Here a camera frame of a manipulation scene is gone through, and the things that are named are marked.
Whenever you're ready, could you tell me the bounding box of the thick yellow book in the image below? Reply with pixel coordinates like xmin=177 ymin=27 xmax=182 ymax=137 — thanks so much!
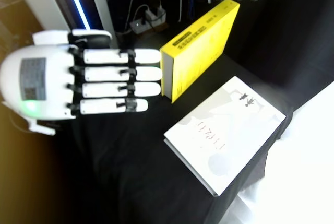
xmin=159 ymin=0 xmax=241 ymax=104

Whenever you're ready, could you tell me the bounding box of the white hardcover book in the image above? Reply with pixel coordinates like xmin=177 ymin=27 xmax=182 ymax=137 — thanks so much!
xmin=163 ymin=75 xmax=287 ymax=197

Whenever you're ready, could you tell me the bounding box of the white power strip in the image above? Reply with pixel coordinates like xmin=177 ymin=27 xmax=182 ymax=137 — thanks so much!
xmin=129 ymin=1 xmax=167 ymax=34

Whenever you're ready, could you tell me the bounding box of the black tablecloth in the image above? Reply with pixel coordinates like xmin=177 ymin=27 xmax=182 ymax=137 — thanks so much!
xmin=52 ymin=0 xmax=334 ymax=224

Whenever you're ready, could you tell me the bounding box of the white stand with light strip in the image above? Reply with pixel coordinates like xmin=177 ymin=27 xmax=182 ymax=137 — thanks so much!
xmin=9 ymin=0 xmax=120 ymax=49

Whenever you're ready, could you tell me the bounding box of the white power cable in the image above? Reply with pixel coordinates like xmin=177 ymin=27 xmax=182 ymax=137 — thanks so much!
xmin=129 ymin=4 xmax=151 ymax=30

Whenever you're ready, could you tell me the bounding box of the thin white hanging cable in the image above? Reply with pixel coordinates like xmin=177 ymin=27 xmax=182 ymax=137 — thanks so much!
xmin=178 ymin=0 xmax=185 ymax=23

